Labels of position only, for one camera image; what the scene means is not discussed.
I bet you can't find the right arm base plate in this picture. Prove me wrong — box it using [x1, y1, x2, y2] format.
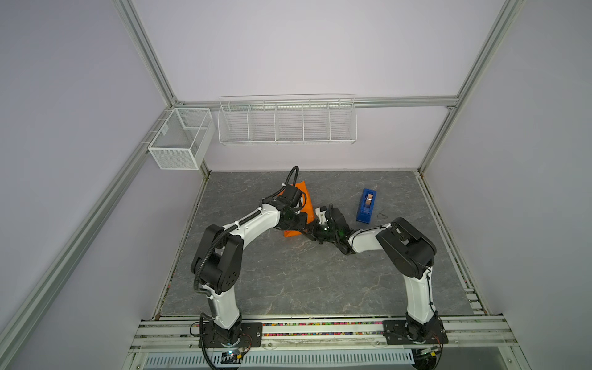
[383, 317, 449, 345]

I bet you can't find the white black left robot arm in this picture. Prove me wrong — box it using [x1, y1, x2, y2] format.
[191, 166, 308, 331]

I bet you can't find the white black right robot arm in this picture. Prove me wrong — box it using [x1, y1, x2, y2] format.
[303, 205, 439, 342]

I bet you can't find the white wire wall shelf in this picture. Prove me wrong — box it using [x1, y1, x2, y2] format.
[218, 94, 358, 145]

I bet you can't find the aluminium front rail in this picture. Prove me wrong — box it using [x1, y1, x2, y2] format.
[129, 316, 518, 352]

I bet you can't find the blue tape dispenser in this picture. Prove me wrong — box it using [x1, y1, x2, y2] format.
[356, 188, 376, 224]

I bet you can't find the white vented cable duct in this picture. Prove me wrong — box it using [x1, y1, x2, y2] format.
[140, 348, 416, 369]

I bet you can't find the aluminium corner frame post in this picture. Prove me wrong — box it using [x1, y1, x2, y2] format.
[113, 0, 179, 106]

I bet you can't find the white mesh side basket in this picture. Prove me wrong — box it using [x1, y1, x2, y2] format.
[148, 108, 216, 171]

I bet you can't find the orange wrapping paper sheet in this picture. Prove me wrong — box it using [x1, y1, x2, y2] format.
[284, 181, 315, 238]

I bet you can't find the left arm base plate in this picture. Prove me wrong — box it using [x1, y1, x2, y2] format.
[200, 322, 263, 348]

